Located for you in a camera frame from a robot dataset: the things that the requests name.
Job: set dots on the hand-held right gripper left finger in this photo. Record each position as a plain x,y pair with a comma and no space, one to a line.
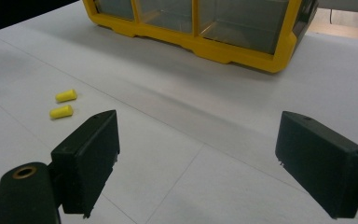
85,165

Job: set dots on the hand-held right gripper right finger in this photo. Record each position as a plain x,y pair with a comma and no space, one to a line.
320,165

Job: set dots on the yellow foam earplug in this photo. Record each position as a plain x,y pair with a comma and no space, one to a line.
66,95
61,112

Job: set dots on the yellow drawer organizer cabinet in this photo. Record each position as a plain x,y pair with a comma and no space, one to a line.
199,31

